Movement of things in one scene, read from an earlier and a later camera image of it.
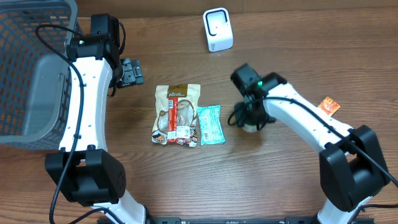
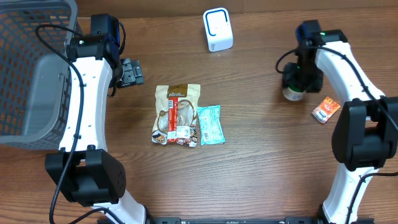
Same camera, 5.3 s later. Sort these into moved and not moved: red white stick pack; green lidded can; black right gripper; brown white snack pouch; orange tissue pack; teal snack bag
Moved: black right gripper; green lidded can
Not moved: brown white snack pouch; red white stick pack; orange tissue pack; teal snack bag
